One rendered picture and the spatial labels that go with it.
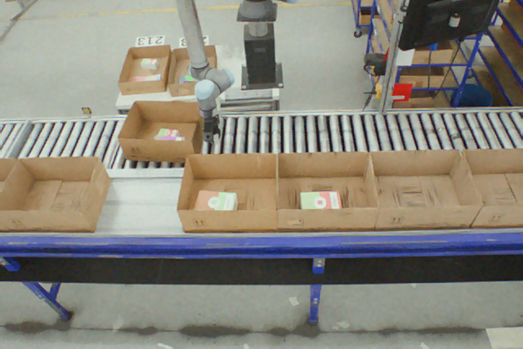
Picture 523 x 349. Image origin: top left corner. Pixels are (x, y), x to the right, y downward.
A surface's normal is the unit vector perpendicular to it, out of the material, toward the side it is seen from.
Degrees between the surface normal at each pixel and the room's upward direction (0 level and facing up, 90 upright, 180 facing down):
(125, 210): 0
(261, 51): 90
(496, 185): 0
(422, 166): 90
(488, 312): 0
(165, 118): 89
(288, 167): 90
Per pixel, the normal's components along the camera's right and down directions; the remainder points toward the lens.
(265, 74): 0.03, 0.74
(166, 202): -0.05, -0.67
